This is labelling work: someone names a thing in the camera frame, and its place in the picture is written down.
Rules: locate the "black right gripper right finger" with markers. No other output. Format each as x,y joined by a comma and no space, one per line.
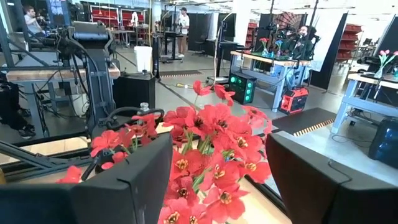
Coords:
308,186

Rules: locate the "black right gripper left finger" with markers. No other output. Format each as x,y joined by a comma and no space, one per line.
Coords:
133,193

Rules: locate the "red artificial flower bunch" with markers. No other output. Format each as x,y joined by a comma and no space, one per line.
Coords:
105,140
217,124

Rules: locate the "red flowers in vase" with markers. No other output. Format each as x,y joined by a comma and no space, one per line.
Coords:
264,40

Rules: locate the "pink tulips in vase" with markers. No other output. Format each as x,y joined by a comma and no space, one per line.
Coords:
382,52

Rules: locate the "black mat with yellow stripes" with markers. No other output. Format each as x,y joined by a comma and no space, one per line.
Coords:
301,119
180,73

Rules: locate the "red portable box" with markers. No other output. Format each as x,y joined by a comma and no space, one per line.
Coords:
293,101

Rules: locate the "dark blue plastic bin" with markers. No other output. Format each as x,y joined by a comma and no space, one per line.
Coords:
385,143

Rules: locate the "light blue table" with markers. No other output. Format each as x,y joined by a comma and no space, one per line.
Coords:
357,102

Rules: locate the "black box cabinet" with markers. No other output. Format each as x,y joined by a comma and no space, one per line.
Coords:
133,90

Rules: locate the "computer tower with green lights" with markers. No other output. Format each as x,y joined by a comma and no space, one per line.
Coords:
244,90

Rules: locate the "blue workbench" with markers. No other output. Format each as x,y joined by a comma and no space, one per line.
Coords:
280,63

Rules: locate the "white bin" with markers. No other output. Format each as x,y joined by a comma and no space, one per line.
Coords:
143,59

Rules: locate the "white partition board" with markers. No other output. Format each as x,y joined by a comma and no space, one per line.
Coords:
326,46

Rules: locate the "person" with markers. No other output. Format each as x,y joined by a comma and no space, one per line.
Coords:
301,43
184,25
31,21

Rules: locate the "person's leg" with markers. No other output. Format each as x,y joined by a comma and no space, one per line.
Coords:
12,105

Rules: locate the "red bin rack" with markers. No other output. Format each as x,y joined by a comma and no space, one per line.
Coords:
349,37

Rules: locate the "red shelving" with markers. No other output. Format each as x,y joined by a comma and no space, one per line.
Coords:
105,15

